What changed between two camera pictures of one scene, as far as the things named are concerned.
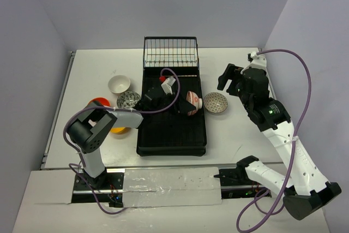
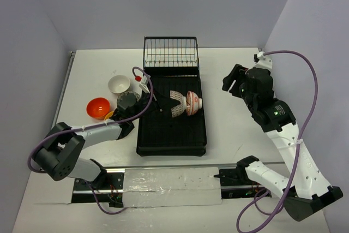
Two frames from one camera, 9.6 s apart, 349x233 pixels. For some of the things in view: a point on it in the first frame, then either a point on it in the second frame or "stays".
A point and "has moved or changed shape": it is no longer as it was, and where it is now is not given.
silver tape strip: [171, 186] stays
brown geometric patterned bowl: [215, 102] has moved or changed shape
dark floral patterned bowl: [127, 99] stays
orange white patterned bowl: [193, 99] stays
